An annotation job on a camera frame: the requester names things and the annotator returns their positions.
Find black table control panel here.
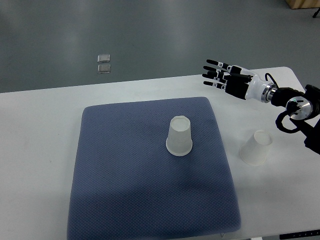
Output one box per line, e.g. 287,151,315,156
279,229,320,240

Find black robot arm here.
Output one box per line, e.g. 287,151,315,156
267,84,320,154

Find white paper cup on mat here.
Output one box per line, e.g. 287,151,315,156
165,115,193,157

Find upper metal floor plate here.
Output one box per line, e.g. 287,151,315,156
97,54,111,63

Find metal floor plate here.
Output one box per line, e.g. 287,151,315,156
97,54,111,63
97,63,111,74

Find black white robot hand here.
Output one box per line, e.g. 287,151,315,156
202,59,278,103

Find blue grey fabric mat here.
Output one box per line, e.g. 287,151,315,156
67,97,241,240

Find white paper cup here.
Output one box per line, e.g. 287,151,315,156
239,130,273,166
165,115,193,157

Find wooden furniture corner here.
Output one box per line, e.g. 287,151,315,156
285,0,320,10

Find lower metal floor plate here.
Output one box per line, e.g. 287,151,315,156
97,63,111,74

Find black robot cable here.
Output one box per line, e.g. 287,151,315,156
264,72,280,89

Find black tripod leg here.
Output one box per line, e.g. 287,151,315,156
312,8,320,18

